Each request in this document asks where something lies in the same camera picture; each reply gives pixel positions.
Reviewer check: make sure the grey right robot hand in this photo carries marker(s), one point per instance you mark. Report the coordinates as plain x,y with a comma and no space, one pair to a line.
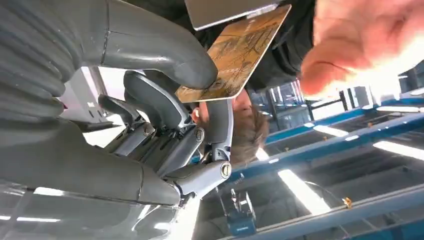
82,162

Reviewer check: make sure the person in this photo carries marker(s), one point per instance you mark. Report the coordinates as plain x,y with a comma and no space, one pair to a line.
251,132

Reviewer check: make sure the blue overhead box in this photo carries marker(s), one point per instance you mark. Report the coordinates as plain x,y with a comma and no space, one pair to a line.
242,215

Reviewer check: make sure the person's right hand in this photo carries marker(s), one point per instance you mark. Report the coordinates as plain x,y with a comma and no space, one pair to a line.
357,39

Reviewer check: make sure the grey laptop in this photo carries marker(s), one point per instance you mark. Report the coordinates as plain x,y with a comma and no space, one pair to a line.
225,13

